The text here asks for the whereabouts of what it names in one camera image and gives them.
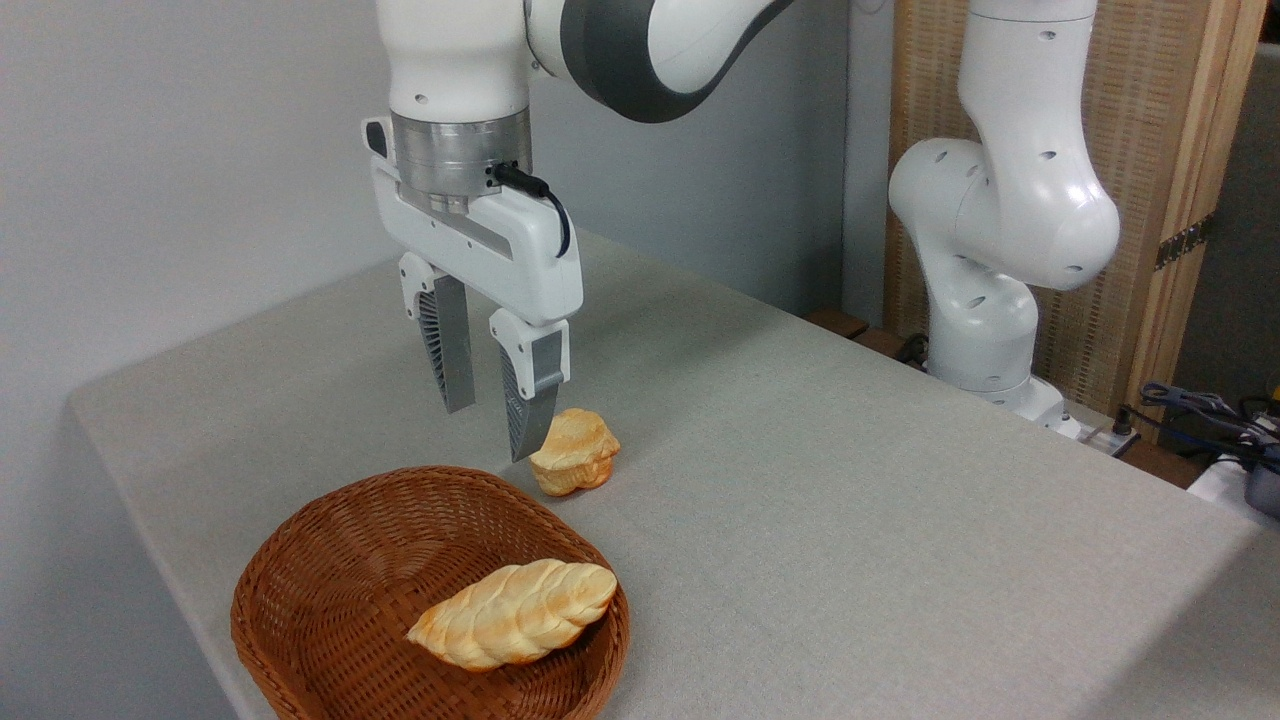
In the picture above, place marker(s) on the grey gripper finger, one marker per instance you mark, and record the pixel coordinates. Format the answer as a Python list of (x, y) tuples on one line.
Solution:
[(535, 380), (452, 345)]

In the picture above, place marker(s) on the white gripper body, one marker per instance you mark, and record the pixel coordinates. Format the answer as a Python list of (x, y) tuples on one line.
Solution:
[(520, 250)]

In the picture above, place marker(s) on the long braided bread loaf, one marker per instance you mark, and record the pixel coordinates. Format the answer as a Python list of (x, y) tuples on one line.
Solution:
[(515, 612)]

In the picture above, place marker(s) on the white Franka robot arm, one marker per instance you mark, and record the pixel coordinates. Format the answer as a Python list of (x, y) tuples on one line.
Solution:
[(1000, 200)]

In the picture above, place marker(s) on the black plug at robot base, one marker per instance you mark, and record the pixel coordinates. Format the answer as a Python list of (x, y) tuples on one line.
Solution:
[(1124, 425)]

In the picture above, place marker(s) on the small round bread roll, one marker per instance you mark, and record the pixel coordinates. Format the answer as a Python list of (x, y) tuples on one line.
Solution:
[(578, 450)]

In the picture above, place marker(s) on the brown wicker basket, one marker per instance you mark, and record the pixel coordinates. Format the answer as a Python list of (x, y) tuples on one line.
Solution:
[(340, 580)]

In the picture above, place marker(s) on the brown wooden block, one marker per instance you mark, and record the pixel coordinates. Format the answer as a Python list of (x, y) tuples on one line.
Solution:
[(838, 323), (885, 343)]

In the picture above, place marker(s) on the bamboo folding screen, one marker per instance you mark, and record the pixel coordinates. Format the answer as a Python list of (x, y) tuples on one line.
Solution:
[(1140, 100)]

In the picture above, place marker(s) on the black screen hinge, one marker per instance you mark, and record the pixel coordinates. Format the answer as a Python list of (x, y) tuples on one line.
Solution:
[(1182, 243)]

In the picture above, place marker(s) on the dark grey partition panel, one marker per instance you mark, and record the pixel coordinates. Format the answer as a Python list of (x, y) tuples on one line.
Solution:
[(1240, 250)]

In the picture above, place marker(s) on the blue grey device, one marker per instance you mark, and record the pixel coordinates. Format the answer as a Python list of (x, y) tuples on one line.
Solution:
[(1265, 490)]

